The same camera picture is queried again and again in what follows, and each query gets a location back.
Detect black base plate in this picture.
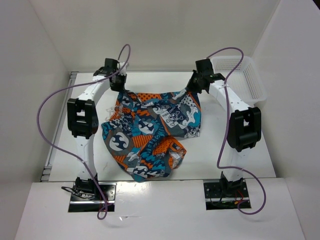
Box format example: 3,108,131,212
203,179,251,210
65,182,117,213

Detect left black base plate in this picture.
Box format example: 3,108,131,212
65,182,117,213

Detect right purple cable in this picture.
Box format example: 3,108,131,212
205,46,267,216

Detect purple cable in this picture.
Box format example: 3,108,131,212
205,46,267,216
36,44,131,221

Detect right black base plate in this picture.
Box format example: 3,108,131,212
203,179,251,210

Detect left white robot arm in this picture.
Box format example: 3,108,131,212
67,58,129,200

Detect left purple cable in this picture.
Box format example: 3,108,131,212
36,44,131,221

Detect colourful patterned shorts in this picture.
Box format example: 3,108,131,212
101,88,202,182

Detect white plastic basket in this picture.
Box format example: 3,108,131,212
211,55,267,105

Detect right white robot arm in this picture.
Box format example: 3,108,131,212
187,58,262,197

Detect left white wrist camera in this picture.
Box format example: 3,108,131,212
117,61,129,76

